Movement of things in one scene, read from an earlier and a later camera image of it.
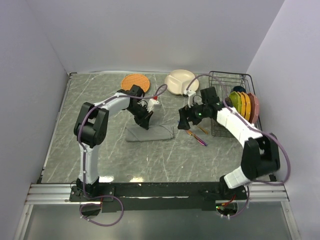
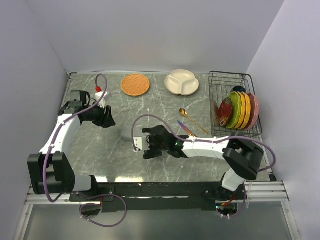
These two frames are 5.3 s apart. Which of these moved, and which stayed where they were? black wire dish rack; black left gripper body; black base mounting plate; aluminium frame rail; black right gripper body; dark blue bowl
Moved: black left gripper body; black right gripper body
Stayed: black base mounting plate; black wire dish rack; dark blue bowl; aluminium frame rail
